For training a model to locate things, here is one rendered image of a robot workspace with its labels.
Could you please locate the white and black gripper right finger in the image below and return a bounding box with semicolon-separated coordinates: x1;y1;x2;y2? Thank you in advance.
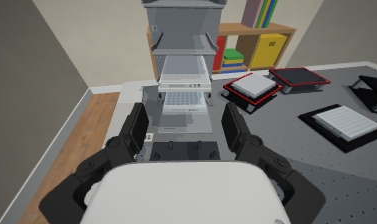
221;102;326;224

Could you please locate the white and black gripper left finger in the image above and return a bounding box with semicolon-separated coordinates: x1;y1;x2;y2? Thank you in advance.
39;102;149;224

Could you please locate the grey speckled base plate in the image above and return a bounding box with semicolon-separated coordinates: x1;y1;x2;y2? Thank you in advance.
135;66;377;224

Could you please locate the grey plate hotel rack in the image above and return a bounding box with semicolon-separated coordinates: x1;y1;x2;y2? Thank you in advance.
141;0;227;134

